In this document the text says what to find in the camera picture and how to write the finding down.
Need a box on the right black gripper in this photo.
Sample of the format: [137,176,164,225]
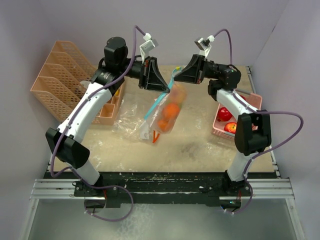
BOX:
[173,54,229,85]

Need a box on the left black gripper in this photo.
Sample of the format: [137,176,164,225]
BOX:
[118,55,170,93]

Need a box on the zip bag of mixed fruit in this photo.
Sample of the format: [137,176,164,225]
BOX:
[143,66,187,134]

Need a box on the zip bag of red apples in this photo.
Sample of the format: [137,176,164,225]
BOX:
[111,97,161,145]

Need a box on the red fake apple two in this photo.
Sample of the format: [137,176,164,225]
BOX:
[217,107,233,122]

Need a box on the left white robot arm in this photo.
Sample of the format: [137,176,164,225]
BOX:
[45,33,170,196]

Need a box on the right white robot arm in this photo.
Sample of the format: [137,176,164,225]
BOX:
[174,54,272,196]

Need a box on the orange desk file organizer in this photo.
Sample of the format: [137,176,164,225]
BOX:
[30,40,126,126]

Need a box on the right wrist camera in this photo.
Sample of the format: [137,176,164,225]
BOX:
[194,35,215,58]

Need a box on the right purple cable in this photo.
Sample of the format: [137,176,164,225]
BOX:
[212,28,305,216]

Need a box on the purple cable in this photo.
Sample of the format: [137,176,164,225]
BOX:
[212,28,305,216]
[49,24,151,222]

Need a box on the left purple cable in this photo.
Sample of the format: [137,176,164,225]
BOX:
[49,24,151,222]

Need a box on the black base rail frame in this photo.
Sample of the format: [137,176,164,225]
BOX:
[29,171,293,208]

